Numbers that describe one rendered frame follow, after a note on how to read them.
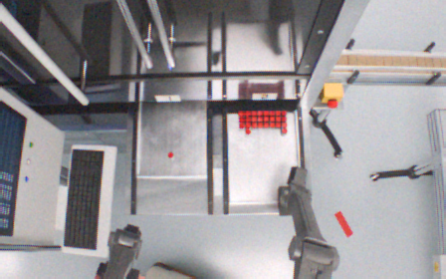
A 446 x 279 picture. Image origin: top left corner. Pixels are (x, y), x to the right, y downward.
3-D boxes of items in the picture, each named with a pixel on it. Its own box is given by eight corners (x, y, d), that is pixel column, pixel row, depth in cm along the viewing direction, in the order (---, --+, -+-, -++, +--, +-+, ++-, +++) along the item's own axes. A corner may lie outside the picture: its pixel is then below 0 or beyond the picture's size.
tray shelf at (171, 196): (129, 94, 169) (128, 92, 167) (306, 90, 168) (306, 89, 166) (125, 214, 156) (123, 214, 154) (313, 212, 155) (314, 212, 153)
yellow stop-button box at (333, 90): (319, 85, 158) (323, 78, 151) (337, 85, 158) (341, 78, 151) (321, 104, 156) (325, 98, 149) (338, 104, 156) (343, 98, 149)
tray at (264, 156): (227, 114, 164) (227, 112, 160) (295, 113, 163) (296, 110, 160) (229, 204, 155) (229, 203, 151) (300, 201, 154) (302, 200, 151)
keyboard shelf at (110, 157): (56, 143, 172) (54, 142, 170) (117, 146, 172) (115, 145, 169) (46, 249, 161) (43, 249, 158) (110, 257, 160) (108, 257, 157)
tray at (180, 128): (140, 92, 167) (138, 88, 163) (206, 90, 166) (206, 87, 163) (137, 177, 158) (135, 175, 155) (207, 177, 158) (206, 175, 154)
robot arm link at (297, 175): (283, 196, 126) (309, 204, 126) (293, 159, 129) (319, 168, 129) (274, 199, 138) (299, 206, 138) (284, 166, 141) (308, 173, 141)
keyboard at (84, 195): (73, 148, 169) (71, 147, 167) (105, 150, 168) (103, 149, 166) (64, 246, 159) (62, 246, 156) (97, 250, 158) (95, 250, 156)
